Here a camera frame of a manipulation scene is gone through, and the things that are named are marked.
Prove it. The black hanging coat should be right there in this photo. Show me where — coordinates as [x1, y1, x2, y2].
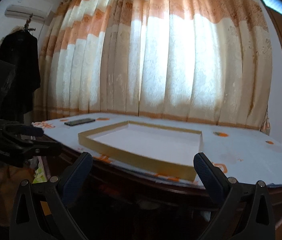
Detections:
[0, 30, 41, 122]

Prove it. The black smartphone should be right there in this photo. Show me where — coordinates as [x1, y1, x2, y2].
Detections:
[65, 118, 95, 127]

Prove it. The wooden coat rack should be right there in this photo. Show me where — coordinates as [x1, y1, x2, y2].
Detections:
[23, 14, 36, 32]

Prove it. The cream and orange curtain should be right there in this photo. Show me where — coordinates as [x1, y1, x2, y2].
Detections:
[34, 0, 272, 129]

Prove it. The white wall air conditioner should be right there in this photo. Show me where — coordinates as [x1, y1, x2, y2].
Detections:
[4, 0, 53, 22]

